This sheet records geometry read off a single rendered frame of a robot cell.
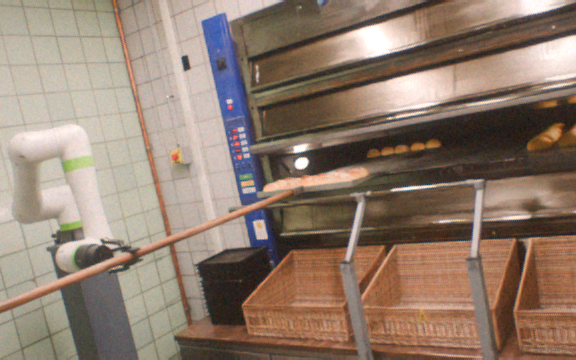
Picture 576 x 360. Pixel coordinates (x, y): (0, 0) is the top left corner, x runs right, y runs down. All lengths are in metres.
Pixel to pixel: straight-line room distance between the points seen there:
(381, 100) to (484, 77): 0.46
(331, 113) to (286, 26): 0.50
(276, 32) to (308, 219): 0.97
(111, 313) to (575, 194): 1.99
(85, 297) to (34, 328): 0.60
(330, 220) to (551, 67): 1.22
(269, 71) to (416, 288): 1.29
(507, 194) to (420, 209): 0.39
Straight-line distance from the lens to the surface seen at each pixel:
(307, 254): 2.87
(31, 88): 3.16
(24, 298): 1.65
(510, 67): 2.38
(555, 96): 2.20
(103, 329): 2.57
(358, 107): 2.60
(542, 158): 2.38
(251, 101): 2.94
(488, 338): 1.99
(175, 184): 3.41
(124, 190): 3.37
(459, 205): 2.50
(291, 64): 2.78
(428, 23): 2.47
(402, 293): 2.63
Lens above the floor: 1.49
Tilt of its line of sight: 6 degrees down
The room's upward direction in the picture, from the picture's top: 12 degrees counter-clockwise
